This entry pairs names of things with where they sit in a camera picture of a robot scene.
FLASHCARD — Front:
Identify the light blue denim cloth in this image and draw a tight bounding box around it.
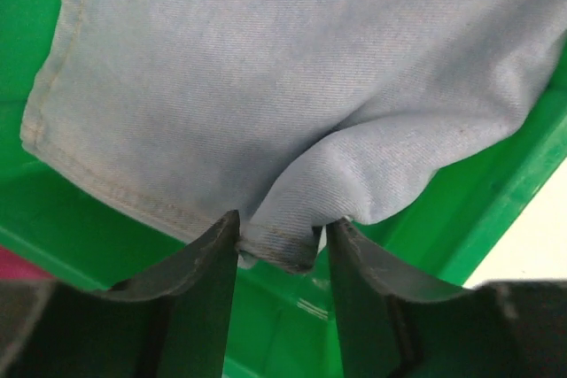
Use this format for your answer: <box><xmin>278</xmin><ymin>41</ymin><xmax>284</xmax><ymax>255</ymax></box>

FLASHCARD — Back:
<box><xmin>20</xmin><ymin>0</ymin><xmax>566</xmax><ymax>272</ymax></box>

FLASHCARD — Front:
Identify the pink cloth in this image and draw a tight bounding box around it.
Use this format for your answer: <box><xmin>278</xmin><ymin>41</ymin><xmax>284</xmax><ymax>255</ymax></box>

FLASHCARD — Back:
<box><xmin>0</xmin><ymin>247</ymin><xmax>53</xmax><ymax>280</ymax></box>

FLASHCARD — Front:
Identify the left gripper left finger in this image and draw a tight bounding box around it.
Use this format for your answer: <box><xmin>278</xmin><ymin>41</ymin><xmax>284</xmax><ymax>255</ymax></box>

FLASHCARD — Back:
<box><xmin>1</xmin><ymin>211</ymin><xmax>240</xmax><ymax>377</ymax></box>

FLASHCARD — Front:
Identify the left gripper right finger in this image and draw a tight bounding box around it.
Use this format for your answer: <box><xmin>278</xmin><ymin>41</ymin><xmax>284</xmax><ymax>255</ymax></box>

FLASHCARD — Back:
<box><xmin>326</xmin><ymin>220</ymin><xmax>566</xmax><ymax>377</ymax></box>

